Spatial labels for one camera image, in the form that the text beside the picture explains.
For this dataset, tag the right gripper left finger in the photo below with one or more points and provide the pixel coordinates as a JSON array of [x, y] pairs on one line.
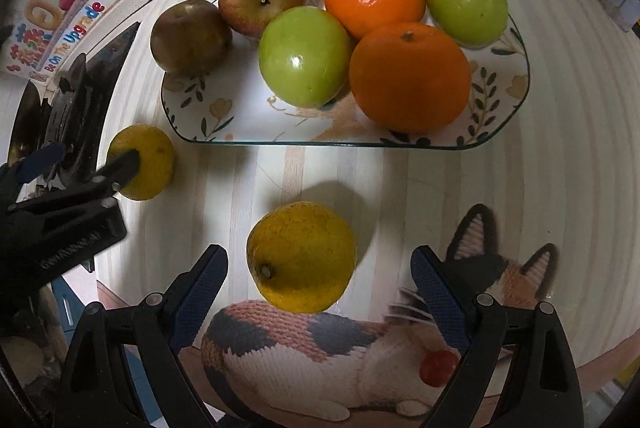
[[189, 298]]

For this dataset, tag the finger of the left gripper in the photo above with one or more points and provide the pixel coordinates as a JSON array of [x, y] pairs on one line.
[[38, 163], [116, 174]]

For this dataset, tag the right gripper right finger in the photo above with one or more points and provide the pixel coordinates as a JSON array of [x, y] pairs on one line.
[[451, 302]]

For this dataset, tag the yellow citrus fruit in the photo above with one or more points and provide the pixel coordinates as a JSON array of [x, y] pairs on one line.
[[157, 160], [302, 257]]

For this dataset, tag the small red cherry tomato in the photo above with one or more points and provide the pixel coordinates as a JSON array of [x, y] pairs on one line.
[[437, 368]]

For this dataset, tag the brownish red apple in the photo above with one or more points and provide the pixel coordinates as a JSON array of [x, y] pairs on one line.
[[190, 38]]

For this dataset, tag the green apple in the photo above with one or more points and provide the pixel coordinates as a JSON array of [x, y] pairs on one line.
[[303, 56], [472, 23]]

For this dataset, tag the black gas stove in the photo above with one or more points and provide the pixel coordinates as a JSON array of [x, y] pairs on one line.
[[73, 116]]

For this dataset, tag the striped cat print mat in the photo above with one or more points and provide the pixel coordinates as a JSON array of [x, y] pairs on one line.
[[565, 171]]

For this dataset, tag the floral ceramic serving plate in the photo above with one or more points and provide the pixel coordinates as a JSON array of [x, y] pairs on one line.
[[234, 104]]

